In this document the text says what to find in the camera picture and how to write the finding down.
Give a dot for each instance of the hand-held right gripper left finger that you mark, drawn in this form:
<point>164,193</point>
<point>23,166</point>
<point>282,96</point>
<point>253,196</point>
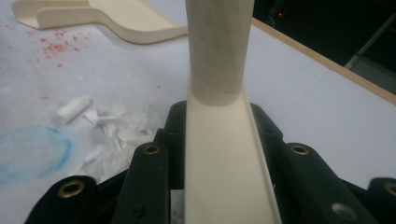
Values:
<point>177,140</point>

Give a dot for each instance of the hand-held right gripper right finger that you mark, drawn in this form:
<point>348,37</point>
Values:
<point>269,137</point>

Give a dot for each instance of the cream hand brush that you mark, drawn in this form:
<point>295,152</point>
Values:
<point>221,155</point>

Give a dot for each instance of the pile of white paper scraps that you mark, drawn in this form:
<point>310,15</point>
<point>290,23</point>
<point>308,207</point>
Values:
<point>124,133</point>

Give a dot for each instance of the cream plastic dustpan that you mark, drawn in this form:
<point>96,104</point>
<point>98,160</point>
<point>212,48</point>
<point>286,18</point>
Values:
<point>130,18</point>

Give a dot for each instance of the white table cover sheet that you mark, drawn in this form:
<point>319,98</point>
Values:
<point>311,99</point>

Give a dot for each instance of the dark device with red light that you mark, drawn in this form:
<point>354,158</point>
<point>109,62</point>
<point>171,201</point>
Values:
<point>279,12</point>

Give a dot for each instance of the white metal desk frame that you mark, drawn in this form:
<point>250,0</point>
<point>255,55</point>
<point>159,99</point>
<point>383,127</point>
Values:
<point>372,70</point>

